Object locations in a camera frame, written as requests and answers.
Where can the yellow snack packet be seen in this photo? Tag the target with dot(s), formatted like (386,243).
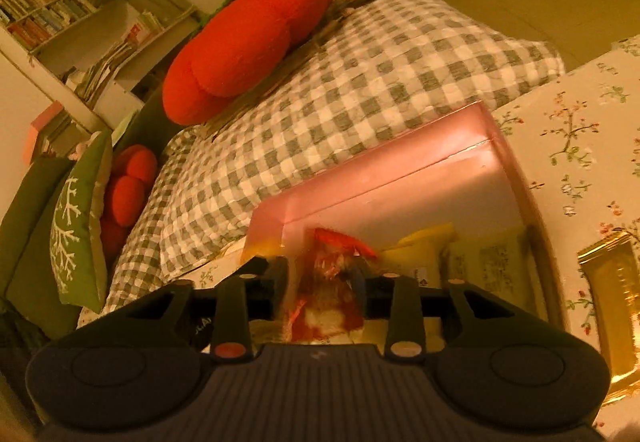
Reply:
(492,267)
(425,247)

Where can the green snowflake cushion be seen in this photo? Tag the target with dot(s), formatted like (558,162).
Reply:
(75,232)

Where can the pink box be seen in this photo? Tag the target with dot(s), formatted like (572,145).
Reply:
(390,162)

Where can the small orange carrot plush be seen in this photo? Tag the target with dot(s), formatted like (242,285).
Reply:
(127,192)

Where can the floral cloth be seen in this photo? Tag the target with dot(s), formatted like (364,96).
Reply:
(575,147)

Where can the gold snack packet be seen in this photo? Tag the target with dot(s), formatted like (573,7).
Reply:
(615,312)

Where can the beige patterned cloth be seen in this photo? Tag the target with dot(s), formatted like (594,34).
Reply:
(345,7)

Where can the red snack packet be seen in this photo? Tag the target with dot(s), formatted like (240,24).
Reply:
(325,304)

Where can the white bookshelf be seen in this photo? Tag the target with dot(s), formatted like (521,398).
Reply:
(50,7)

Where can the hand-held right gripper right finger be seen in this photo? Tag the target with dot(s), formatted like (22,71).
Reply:
(361,283)

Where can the grey checkered pillow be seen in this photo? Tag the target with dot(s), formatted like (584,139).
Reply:
(375,72)

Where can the green sofa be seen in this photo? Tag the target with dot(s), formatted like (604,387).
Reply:
(30,222)

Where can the large orange carrot plush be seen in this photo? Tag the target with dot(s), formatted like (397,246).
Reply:
(250,47)

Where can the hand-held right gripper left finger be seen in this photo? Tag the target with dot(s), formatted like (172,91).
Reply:
(278,278)

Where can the pink plush toy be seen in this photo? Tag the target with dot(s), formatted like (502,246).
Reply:
(82,147)

